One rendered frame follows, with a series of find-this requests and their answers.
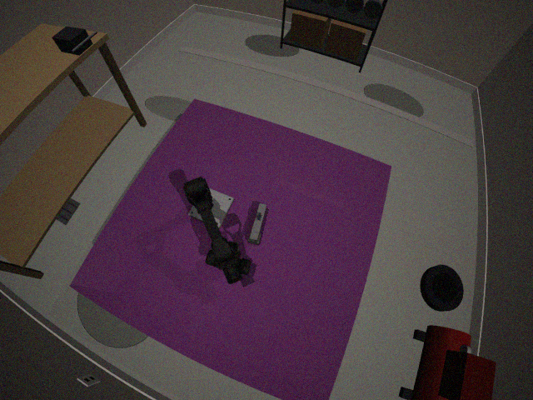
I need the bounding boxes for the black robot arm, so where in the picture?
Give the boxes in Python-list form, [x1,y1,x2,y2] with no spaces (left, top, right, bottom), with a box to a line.
[183,177,243,284]

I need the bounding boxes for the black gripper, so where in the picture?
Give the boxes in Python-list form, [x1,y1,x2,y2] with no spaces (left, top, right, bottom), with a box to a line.
[205,250,251,275]

